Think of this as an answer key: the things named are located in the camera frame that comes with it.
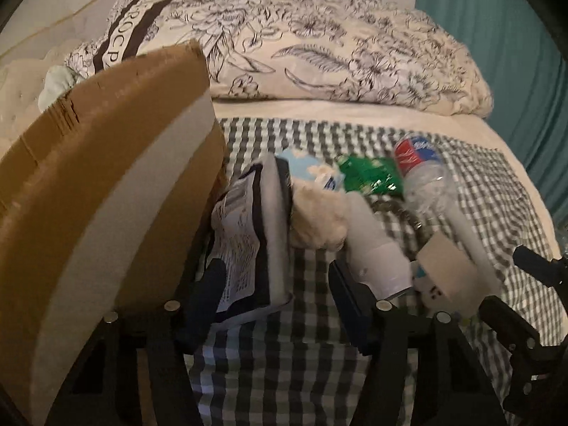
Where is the brown cardboard box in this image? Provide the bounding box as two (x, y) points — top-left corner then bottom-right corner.
(0, 40), (229, 426)

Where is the grey white checkered cloth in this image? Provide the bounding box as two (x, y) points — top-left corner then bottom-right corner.
(186, 118), (564, 426)

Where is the long white paper tube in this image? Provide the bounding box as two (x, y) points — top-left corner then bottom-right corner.
(446, 204), (502, 296)

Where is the clear plastic water bottle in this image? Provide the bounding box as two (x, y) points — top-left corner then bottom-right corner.
(394, 133), (460, 223)

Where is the light green cloth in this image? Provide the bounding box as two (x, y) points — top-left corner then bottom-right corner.
(38, 66), (87, 111)

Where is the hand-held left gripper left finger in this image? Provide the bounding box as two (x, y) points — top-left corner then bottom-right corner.
(44, 257), (229, 426)

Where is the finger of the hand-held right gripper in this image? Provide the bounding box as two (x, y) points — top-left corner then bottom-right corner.
(478, 295), (568, 415)
(512, 245), (568, 294)

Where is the floral patterned pillow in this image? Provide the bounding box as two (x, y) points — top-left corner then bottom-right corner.
(64, 0), (495, 118)

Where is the small white blue item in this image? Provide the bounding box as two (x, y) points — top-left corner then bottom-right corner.
(410, 262), (444, 309)

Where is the white plastic bottle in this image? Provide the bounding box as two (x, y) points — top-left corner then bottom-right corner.
(345, 191), (414, 300)

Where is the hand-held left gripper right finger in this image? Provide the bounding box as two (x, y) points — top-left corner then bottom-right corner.
(331, 261), (511, 426)

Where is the cream quilted cushion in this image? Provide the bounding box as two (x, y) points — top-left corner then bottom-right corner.
(0, 38), (89, 152)

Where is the green snack packet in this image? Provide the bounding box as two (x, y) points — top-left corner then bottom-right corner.
(335, 154), (404, 198)

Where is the light blue tissue pack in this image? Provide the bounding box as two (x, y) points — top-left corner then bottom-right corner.
(275, 148), (347, 193)

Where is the small white cardboard box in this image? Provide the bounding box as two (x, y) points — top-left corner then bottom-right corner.
(416, 230), (484, 318)

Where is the beige lace cloth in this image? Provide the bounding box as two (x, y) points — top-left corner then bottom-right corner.
(288, 177), (349, 251)

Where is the teal curtain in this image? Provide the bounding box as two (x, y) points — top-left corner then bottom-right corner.
(415, 0), (568, 227)

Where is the dark blue labelled packet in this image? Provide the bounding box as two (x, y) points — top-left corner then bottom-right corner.
(206, 153), (294, 324)

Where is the dark bead bracelet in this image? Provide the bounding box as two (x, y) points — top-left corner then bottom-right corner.
(370, 197), (422, 231)

